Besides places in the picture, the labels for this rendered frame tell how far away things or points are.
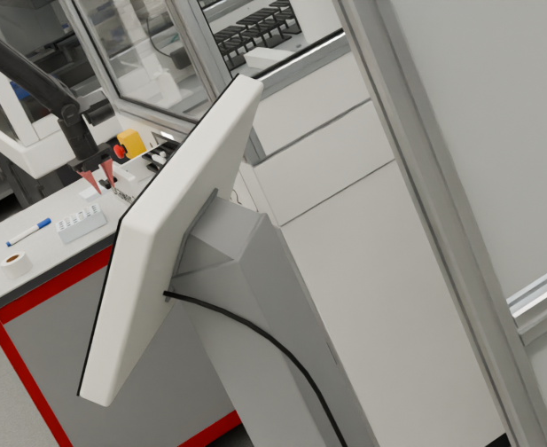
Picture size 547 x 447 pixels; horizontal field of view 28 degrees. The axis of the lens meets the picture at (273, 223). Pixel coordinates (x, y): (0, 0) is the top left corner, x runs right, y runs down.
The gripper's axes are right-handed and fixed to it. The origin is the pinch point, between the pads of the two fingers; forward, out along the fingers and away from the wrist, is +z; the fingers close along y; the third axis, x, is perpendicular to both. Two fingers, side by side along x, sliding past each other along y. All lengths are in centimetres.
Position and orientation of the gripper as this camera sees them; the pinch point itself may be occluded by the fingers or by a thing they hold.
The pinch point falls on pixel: (105, 187)
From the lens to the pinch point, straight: 267.9
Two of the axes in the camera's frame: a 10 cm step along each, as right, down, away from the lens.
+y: 8.3, -5.0, 2.7
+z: 3.9, 8.4, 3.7
